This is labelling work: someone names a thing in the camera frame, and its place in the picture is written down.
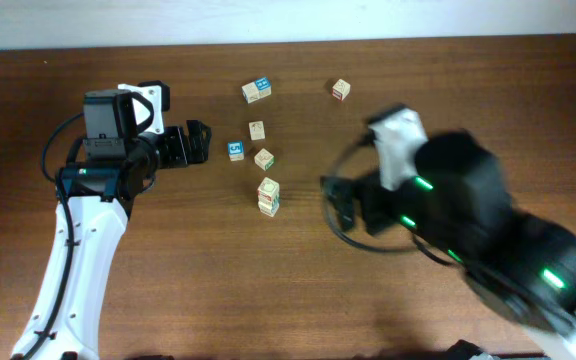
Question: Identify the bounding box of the wooden block ball picture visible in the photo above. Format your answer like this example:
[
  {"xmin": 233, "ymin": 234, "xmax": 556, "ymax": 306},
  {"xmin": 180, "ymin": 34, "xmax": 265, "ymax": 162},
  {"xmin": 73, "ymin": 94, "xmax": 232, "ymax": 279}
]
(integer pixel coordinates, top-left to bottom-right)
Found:
[{"xmin": 249, "ymin": 121, "xmax": 265, "ymax": 141}]

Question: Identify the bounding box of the wooden block red A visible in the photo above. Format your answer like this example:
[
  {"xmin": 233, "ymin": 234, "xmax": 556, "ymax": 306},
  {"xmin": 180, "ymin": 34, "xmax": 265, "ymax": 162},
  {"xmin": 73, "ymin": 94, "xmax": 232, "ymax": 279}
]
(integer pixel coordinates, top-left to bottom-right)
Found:
[{"xmin": 257, "ymin": 177, "xmax": 280, "ymax": 203}]

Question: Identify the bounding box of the blue 5 wooden block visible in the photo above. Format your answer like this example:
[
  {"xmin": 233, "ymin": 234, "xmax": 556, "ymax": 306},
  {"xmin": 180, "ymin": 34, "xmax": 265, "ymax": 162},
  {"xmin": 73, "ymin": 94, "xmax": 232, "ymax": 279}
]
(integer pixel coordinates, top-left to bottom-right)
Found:
[{"xmin": 228, "ymin": 141, "xmax": 245, "ymax": 161}]

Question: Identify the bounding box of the red Q wooden block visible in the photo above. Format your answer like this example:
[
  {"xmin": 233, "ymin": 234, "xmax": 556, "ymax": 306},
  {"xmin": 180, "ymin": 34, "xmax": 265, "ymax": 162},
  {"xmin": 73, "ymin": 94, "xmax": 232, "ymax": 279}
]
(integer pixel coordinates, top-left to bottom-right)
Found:
[{"xmin": 259, "ymin": 204, "xmax": 279, "ymax": 217}]

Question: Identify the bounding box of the plain wooden block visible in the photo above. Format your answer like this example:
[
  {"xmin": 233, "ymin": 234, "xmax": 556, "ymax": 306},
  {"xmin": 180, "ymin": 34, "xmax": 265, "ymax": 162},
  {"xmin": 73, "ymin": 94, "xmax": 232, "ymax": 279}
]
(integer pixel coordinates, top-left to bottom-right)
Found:
[{"xmin": 242, "ymin": 82, "xmax": 260, "ymax": 104}]

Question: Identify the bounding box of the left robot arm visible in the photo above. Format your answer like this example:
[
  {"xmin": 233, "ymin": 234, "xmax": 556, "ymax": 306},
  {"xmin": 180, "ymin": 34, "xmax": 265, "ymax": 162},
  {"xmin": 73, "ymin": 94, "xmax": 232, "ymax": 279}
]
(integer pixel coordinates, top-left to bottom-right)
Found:
[{"xmin": 11, "ymin": 81, "xmax": 211, "ymax": 359}]

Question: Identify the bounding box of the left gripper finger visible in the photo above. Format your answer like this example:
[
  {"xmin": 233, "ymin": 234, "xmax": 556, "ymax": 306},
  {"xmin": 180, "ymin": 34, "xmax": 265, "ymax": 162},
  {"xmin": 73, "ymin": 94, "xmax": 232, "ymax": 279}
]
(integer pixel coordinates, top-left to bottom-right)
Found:
[
  {"xmin": 186, "ymin": 120, "xmax": 212, "ymax": 145},
  {"xmin": 186, "ymin": 142, "xmax": 208, "ymax": 164}
]

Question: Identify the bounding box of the wooden block elephant picture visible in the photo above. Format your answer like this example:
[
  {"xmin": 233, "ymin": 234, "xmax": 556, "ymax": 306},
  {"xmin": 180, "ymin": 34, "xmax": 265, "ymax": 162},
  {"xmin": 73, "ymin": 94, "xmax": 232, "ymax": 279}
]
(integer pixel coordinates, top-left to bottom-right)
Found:
[{"xmin": 254, "ymin": 148, "xmax": 275, "ymax": 171}]

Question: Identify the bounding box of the wooden block far right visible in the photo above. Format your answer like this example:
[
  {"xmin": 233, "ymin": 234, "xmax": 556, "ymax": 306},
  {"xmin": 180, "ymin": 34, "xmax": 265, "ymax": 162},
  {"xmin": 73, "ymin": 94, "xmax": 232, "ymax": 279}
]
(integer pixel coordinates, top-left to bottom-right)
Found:
[{"xmin": 331, "ymin": 79, "xmax": 351, "ymax": 101}]

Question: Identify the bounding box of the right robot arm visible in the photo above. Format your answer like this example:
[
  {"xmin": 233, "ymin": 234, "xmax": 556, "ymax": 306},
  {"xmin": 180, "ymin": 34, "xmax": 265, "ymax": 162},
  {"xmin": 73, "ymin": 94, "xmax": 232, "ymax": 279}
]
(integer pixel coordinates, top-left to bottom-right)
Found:
[{"xmin": 321, "ymin": 131, "xmax": 576, "ymax": 359}]

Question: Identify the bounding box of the red E wooden block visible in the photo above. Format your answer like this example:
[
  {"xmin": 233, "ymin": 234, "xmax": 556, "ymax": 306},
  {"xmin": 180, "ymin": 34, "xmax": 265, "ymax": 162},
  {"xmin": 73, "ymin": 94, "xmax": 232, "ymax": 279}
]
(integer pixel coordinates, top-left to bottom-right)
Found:
[{"xmin": 258, "ymin": 199, "xmax": 280, "ymax": 210}]

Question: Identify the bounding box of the blue topped wooden block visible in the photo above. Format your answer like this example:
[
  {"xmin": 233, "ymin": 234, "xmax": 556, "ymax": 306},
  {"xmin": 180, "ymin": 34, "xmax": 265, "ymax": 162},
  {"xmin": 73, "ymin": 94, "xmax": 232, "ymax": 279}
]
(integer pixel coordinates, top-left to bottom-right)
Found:
[{"xmin": 254, "ymin": 77, "xmax": 272, "ymax": 98}]

